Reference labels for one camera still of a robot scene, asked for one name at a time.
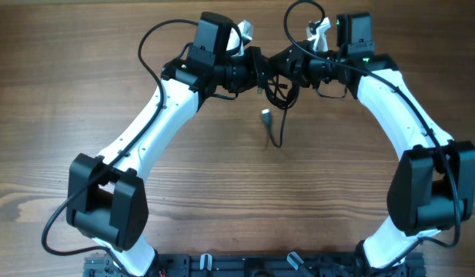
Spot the black cable bundle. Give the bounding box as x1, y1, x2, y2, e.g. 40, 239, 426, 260
256, 75, 302, 111

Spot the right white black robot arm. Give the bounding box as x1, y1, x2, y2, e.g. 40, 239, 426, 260
269, 12, 475, 275

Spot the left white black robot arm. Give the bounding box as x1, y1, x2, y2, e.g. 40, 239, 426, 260
62, 12, 266, 276

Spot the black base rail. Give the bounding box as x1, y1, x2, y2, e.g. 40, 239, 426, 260
82, 252, 426, 277

